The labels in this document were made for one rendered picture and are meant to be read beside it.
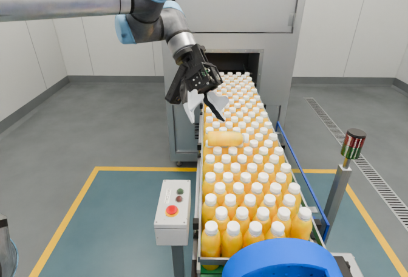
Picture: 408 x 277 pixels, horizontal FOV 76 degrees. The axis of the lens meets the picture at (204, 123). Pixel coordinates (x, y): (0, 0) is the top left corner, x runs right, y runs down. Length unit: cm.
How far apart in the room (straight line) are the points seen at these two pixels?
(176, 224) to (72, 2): 63
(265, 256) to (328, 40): 472
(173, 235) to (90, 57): 462
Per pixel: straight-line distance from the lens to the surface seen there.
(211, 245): 88
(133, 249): 220
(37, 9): 58
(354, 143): 108
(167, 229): 87
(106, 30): 503
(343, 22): 519
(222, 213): 89
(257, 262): 64
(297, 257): 64
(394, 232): 268
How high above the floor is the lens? 174
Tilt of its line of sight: 29 degrees down
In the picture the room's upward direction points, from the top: straight up
